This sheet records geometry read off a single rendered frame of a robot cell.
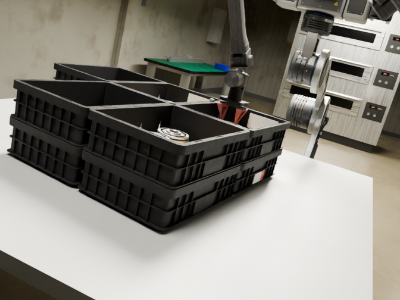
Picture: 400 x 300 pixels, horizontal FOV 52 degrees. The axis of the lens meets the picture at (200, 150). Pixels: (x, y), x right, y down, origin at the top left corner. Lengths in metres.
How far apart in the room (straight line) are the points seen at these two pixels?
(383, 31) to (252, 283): 6.17
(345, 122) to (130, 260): 6.23
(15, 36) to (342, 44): 4.70
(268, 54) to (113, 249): 9.42
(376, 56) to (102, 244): 6.26
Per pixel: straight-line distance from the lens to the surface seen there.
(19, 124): 1.29
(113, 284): 0.82
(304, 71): 1.92
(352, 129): 6.95
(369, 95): 6.90
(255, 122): 1.68
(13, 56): 4.40
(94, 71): 1.94
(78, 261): 0.87
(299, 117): 2.38
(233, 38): 1.56
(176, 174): 0.96
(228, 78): 1.53
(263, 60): 10.20
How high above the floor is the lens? 1.18
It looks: 15 degrees down
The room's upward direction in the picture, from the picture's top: 14 degrees clockwise
